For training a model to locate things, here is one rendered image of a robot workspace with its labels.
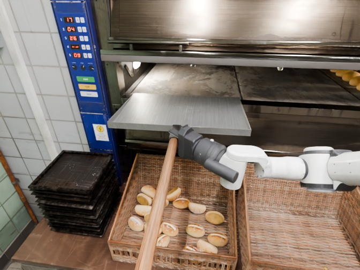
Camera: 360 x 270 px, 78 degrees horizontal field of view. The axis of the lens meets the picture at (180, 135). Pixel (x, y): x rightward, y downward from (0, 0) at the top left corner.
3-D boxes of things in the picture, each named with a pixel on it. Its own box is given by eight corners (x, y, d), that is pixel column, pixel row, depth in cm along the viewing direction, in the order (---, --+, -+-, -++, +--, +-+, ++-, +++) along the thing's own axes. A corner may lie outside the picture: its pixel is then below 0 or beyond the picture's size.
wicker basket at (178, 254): (140, 186, 144) (135, 151, 129) (229, 195, 137) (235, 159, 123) (110, 262, 103) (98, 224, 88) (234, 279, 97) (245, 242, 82)
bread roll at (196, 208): (205, 205, 121) (204, 215, 119) (207, 205, 127) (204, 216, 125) (187, 201, 123) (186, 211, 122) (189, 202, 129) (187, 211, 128)
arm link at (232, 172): (222, 139, 72) (254, 152, 65) (215, 167, 76) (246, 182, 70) (201, 148, 64) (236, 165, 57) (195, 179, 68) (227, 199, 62)
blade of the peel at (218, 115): (250, 136, 83) (251, 129, 82) (107, 127, 88) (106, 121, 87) (239, 97, 113) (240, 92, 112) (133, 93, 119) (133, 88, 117)
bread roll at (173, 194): (180, 188, 125) (185, 196, 126) (178, 185, 131) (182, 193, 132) (164, 197, 124) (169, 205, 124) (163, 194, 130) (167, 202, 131)
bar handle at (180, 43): (107, 54, 92) (109, 54, 94) (187, 57, 88) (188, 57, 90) (106, 39, 90) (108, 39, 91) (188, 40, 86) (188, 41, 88)
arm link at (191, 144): (173, 130, 71) (204, 145, 64) (193, 120, 77) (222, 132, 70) (174, 162, 78) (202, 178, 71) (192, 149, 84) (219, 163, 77)
